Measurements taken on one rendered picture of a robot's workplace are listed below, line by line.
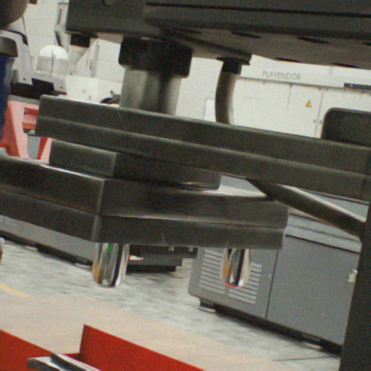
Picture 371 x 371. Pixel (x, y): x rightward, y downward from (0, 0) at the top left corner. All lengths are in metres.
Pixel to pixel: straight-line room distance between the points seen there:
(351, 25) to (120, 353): 0.60
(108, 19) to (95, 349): 0.50
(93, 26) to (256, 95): 5.97
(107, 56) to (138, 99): 10.21
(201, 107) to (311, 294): 3.92
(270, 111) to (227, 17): 5.96
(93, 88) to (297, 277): 3.27
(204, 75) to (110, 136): 9.10
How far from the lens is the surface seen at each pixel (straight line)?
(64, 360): 0.76
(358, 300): 0.45
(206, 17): 0.52
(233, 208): 0.63
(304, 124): 6.28
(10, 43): 0.35
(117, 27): 0.60
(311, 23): 0.48
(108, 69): 10.78
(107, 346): 1.02
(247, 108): 6.61
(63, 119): 0.63
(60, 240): 7.90
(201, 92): 9.69
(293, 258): 6.22
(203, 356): 1.26
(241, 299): 6.48
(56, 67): 8.76
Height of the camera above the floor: 1.17
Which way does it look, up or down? 3 degrees down
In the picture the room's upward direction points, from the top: 10 degrees clockwise
